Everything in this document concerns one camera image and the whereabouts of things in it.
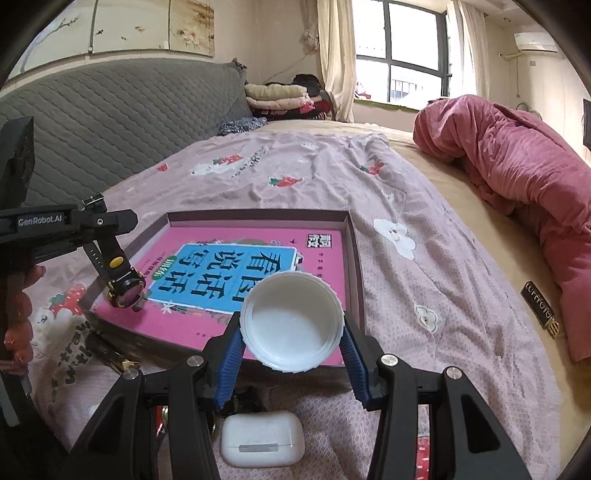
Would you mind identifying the white plastic lid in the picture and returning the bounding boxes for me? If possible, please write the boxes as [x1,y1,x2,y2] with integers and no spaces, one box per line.
[239,271,345,373]

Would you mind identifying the black and yellow wristwatch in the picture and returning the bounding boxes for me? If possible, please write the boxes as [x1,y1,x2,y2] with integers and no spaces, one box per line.
[82,193,146,308]

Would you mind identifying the white earbuds case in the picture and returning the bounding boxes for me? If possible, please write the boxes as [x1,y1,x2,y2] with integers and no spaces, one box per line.
[219,411,305,468]

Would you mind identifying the black and gold box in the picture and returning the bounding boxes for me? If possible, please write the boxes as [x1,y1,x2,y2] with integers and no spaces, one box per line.
[85,331,140,375]

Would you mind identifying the person's left hand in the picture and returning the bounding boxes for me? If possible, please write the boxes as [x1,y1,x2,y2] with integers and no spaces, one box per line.
[1,266,46,376]

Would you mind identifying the pink and blue book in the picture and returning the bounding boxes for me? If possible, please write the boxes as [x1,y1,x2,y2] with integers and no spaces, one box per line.
[82,222,348,360]

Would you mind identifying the dark cardboard box tray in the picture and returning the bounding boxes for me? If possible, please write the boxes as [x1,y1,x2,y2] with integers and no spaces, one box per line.
[79,209,365,359]

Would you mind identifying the pink strawberry print blanket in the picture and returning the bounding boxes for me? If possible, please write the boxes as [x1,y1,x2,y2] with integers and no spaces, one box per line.
[32,133,560,479]

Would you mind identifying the grey quilted headboard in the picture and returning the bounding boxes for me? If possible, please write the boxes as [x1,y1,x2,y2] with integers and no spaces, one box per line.
[1,58,250,206]

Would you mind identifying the dark patterned cloth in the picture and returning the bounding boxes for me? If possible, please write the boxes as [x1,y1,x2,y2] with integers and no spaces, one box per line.
[218,117,267,136]

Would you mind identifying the black and gold bar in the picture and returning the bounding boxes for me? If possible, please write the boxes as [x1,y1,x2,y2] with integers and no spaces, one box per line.
[521,281,560,339]

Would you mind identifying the stack of folded clothes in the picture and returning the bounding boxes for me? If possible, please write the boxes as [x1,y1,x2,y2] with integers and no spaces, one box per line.
[245,74,334,121]

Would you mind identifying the red rumpled quilt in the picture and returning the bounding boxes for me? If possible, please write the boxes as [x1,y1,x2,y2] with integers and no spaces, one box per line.
[413,95,590,362]

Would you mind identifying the dark framed window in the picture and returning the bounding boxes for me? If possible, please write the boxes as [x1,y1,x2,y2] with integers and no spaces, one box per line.
[353,1,451,110]

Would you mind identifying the cream curtain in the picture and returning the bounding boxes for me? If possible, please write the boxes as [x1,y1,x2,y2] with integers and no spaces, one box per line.
[317,0,356,123]

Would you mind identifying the white air conditioner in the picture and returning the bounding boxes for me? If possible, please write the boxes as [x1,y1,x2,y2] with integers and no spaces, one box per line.
[514,32,559,53]

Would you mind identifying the painted wall panels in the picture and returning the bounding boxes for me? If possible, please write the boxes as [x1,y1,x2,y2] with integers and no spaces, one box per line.
[9,0,214,78]

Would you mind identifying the black wall television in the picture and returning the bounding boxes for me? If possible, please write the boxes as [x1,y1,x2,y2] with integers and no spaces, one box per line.
[583,99,591,151]

